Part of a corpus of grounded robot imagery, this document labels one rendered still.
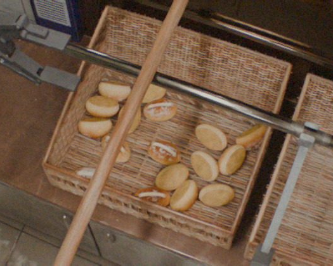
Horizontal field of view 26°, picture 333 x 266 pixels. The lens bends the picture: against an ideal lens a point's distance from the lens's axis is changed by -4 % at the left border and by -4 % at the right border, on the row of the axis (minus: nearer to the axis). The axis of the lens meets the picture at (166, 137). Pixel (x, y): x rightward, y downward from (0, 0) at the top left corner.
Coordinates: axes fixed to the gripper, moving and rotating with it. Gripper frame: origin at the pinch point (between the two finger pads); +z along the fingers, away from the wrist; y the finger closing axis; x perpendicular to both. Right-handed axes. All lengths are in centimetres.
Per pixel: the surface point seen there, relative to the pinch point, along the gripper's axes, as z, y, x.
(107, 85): -17, 83, -38
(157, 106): -1, 84, -37
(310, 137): 43, 31, -17
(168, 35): 6.9, 28.1, -27.8
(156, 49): 6.0, 27.8, -23.3
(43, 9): -45, 77, -53
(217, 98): 21.5, 31.1, -18.6
